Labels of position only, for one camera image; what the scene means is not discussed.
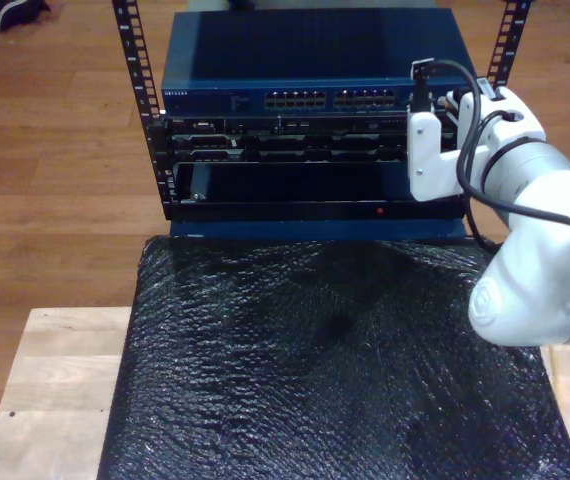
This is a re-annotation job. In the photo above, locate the black perforated rack post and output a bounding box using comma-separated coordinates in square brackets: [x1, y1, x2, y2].
[482, 0, 535, 94]
[111, 0, 176, 222]

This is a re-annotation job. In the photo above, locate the blue network switch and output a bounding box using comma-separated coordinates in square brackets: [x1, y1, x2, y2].
[159, 7, 481, 119]

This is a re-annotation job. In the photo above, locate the blue rack base plate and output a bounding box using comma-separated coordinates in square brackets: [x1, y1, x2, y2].
[169, 217, 469, 245]

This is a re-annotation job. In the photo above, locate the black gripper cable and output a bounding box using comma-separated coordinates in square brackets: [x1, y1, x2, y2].
[462, 110, 524, 251]

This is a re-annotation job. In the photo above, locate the black rack server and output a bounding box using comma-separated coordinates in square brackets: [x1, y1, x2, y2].
[147, 114, 461, 165]

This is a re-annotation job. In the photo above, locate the dark sneaker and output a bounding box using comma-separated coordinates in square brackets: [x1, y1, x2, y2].
[0, 0, 52, 32]

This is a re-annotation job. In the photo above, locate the black bubble wrap mat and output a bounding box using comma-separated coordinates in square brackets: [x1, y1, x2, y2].
[95, 234, 570, 480]

